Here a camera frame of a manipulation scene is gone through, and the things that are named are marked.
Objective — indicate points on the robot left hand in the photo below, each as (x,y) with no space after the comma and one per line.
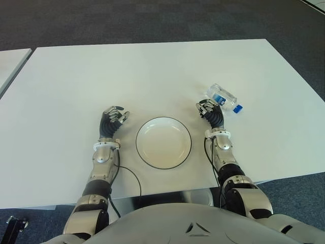
(109,127)

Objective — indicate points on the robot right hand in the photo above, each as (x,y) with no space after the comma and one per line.
(215,118)

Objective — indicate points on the clear water bottle blue cap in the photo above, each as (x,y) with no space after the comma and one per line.
(223,95)

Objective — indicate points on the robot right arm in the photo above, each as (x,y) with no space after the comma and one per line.
(243,193)

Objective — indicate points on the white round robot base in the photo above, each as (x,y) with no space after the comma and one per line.
(200,197)

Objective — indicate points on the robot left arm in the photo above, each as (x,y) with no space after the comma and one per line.
(101,162)

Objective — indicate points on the white plate black rim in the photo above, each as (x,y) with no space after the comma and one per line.
(163,143)

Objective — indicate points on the grey robot torso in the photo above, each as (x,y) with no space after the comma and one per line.
(165,223)

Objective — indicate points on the white side table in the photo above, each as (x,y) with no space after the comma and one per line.
(11,63)

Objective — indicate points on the black wheeled stand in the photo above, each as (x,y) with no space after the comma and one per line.
(15,225)

